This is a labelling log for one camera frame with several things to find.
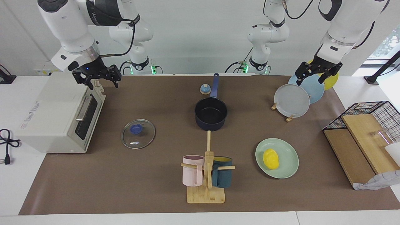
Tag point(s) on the pale green plate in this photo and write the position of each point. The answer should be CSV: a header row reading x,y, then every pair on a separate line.
x,y
287,156

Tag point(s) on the clear drinking glass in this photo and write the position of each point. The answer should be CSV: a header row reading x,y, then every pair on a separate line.
x,y
382,136

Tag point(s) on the pink mug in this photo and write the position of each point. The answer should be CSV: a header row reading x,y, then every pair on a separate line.
x,y
191,175

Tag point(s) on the brown table mat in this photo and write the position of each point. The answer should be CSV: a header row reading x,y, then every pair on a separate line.
x,y
156,175

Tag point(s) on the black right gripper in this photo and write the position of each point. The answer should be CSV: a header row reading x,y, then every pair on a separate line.
x,y
95,68

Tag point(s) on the glass lid with blue knob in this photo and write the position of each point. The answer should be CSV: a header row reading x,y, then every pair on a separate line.
x,y
138,137

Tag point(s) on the black clamp stand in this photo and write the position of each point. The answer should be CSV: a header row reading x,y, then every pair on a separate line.
x,y
379,70

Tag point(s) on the black desk mount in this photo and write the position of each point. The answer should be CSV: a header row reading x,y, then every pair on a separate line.
x,y
6,78

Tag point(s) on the white toaster oven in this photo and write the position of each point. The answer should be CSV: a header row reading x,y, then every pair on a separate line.
x,y
53,115

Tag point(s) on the yellow plate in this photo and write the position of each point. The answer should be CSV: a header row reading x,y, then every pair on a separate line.
x,y
331,82

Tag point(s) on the white cup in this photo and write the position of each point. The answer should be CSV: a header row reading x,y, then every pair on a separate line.
x,y
393,153

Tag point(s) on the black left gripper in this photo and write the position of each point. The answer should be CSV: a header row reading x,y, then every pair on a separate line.
x,y
320,65

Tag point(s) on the wooden plate rack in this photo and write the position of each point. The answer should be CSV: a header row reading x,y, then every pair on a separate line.
x,y
290,118

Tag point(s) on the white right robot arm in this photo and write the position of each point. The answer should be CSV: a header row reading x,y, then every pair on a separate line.
x,y
68,28

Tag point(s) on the wooden mug rack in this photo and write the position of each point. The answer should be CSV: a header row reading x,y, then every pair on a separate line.
x,y
206,195

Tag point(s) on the grey plate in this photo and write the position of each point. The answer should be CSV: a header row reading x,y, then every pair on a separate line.
x,y
291,100

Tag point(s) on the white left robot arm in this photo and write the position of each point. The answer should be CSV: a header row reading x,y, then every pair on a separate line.
x,y
343,28

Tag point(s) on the dark teal mug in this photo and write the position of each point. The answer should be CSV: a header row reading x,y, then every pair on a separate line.
x,y
222,176

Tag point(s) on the white marbled sheet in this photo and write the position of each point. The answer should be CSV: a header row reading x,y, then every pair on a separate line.
x,y
378,181

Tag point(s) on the light blue plate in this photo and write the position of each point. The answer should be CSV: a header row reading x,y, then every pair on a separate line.
x,y
314,89

